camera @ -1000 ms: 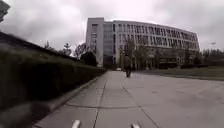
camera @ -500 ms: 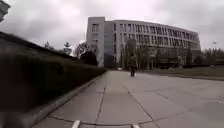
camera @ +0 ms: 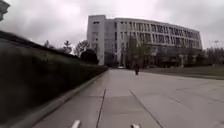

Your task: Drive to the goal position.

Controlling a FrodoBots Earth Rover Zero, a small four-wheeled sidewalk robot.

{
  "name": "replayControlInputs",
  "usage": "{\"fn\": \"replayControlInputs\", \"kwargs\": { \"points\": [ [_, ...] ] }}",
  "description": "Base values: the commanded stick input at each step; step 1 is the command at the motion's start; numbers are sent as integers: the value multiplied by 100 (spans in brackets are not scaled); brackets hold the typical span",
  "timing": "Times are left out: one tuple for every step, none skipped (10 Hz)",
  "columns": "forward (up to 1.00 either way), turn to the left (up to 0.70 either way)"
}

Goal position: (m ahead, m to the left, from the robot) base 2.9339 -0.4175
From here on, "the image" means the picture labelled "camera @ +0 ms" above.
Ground round dark bush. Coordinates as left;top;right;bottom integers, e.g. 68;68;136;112
80;48;100;66

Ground person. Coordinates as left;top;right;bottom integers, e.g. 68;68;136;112
134;63;141;76

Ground grey paved plaza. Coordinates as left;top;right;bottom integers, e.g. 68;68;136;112
31;68;224;128

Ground large grey building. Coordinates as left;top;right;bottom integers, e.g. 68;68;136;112
86;14;204;69

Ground row of trees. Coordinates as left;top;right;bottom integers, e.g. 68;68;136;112
119;35;224;68

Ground grass bank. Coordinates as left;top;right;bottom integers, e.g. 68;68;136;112
141;64;224;80

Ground grey kerb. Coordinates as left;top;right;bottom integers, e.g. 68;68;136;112
8;69;110;128

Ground dark hedge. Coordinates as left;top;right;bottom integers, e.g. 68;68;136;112
0;49;109;124

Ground trees behind wall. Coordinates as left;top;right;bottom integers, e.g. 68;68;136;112
43;39;92;57

